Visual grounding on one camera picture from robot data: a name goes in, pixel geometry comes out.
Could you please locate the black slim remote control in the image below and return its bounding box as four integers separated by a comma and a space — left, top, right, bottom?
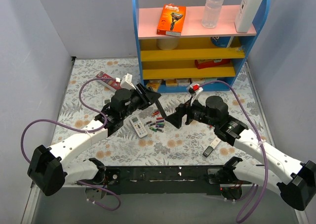
155, 100, 167, 119

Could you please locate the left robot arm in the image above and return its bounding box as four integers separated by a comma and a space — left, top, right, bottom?
27, 84, 161, 196

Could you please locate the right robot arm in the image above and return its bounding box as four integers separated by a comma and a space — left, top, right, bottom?
165, 96, 316, 211

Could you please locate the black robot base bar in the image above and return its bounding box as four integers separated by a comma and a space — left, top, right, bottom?
83, 164, 250, 200

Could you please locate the white slim remote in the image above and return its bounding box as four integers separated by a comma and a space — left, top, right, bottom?
210, 138, 221, 149

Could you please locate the small white remote control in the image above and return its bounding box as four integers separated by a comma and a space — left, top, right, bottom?
129, 115, 148, 138

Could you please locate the yellow sponge pack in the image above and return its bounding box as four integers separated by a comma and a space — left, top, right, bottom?
146, 80, 161, 92

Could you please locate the red white toothpaste box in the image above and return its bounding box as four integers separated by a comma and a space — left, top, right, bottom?
95, 71, 122, 92

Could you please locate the blue yellow wooden shelf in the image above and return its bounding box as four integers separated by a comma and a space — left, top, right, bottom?
132, 0, 271, 93

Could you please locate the small black device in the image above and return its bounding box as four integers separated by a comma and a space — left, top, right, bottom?
202, 146, 214, 158

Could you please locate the red snack box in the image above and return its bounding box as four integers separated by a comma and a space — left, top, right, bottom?
195, 59, 231, 69

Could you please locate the blue paper cup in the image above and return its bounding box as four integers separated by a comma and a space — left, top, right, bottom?
211, 36, 234, 48

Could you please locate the orange razor box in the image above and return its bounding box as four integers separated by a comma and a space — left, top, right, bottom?
157, 4, 186, 37

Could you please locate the clear plastic bottle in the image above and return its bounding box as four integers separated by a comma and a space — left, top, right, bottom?
201, 0, 224, 29

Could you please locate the white plastic bottle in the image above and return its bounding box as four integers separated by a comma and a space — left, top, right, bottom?
234, 0, 262, 33

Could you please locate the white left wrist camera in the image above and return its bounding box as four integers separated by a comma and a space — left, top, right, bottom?
115, 73, 136, 90

